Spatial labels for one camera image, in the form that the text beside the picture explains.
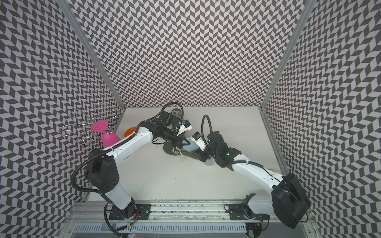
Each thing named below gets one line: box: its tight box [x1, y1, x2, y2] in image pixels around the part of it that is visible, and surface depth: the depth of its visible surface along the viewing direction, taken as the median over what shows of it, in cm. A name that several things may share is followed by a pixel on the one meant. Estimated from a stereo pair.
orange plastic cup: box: [124, 126, 138, 138], surface depth 99 cm
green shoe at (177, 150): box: [163, 141, 199, 160], surface depth 88 cm
